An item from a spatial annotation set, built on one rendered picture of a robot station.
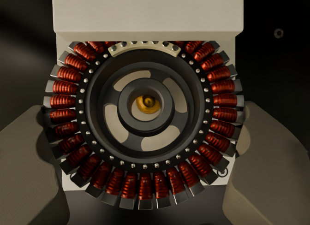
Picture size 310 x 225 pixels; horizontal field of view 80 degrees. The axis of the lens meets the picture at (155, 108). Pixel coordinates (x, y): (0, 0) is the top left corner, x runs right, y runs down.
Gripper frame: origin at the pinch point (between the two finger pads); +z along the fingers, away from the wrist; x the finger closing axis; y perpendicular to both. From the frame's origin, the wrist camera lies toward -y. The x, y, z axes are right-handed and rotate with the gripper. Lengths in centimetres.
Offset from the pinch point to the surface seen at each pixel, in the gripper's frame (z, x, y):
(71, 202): -0.1, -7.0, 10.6
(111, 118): 2.6, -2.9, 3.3
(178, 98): 3.3, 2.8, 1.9
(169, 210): -0.7, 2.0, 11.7
